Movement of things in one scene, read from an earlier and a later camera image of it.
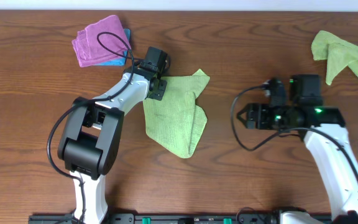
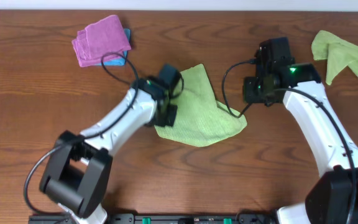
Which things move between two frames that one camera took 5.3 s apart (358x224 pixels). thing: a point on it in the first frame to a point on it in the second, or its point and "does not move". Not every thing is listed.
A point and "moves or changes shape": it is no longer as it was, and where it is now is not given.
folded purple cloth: x=100 y=42 does not move
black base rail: x=230 y=218 does not move
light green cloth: x=176 y=121 moves or changes shape
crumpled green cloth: x=339 y=53 does not move
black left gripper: x=159 y=88 to x=168 y=115
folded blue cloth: x=120 y=62 does not move
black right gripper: x=253 y=116 to x=252 y=90
